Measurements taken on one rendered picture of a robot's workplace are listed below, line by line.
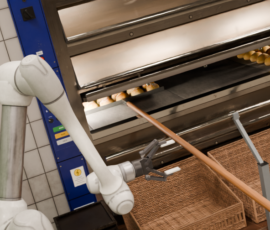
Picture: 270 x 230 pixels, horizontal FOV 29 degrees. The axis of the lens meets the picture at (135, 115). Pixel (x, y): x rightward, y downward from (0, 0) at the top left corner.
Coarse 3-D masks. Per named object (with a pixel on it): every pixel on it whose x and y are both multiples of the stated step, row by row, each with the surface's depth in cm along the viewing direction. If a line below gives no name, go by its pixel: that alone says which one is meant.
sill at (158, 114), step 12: (240, 84) 310; (252, 84) 313; (204, 96) 304; (216, 96) 307; (168, 108) 299; (180, 108) 301; (132, 120) 293; (144, 120) 295; (96, 132) 288; (108, 132) 290
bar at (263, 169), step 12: (252, 108) 273; (216, 120) 267; (180, 132) 262; (240, 132) 269; (144, 144) 258; (252, 144) 263; (108, 156) 253; (120, 156) 255; (264, 168) 256; (264, 180) 258; (264, 192) 262
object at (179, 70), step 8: (248, 48) 289; (256, 48) 291; (224, 56) 286; (232, 56) 287; (192, 64) 281; (200, 64) 282; (168, 72) 278; (176, 72) 279; (144, 80) 274; (152, 80) 275; (120, 88) 271; (128, 88) 272; (96, 96) 267; (104, 96) 269
